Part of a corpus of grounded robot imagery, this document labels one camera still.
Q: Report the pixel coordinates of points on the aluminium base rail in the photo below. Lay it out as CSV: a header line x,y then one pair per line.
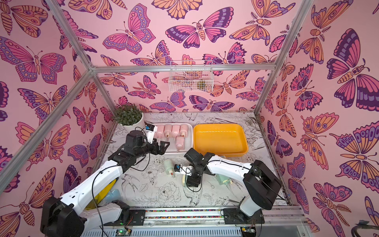
x,y
208,222

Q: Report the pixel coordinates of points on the yellow plastic storage box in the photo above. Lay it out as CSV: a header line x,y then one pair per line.
x,y
223,139

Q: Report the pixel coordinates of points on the green circuit board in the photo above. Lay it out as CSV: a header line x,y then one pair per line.
x,y
123,233

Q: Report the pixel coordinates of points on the white plastic flower pot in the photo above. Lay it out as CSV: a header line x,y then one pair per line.
x,y
137,126

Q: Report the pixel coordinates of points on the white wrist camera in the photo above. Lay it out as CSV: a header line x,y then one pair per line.
x,y
182,169
150,131

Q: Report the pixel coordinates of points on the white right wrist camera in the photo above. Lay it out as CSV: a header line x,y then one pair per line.
x,y
182,169

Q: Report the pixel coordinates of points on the light blue object by glove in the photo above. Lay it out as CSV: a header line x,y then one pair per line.
x,y
113,195

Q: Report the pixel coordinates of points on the yellow rubber glove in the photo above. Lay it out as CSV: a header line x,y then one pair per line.
x,y
100,196

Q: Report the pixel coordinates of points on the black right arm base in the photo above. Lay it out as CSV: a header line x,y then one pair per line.
x,y
236,217

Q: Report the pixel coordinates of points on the green sharpener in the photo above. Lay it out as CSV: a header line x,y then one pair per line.
x,y
223,180
169,168
184,180

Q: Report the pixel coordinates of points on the white plastic storage box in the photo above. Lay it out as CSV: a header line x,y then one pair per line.
x,y
172,148

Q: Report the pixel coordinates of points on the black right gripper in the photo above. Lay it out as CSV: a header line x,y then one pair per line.
x,y
193,175

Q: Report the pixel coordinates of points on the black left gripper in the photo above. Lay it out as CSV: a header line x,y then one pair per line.
x,y
162,149

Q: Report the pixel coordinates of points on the pink sharpener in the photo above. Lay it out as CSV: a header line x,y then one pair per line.
x,y
160,131
175,130
167,131
184,130
180,143

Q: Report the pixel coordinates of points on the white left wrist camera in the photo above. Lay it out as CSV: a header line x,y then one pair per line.
x,y
150,131

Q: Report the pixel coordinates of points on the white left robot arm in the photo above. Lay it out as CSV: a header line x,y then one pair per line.
x,y
66,216

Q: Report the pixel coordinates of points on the green leafy plant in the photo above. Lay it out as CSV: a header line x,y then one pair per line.
x,y
128,115

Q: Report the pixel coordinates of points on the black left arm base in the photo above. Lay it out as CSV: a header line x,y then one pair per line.
x,y
128,216

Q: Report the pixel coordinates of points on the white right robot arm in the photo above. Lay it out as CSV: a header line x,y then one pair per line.
x,y
261,183

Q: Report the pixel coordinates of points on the white wire basket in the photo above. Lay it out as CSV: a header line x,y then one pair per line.
x,y
191,77

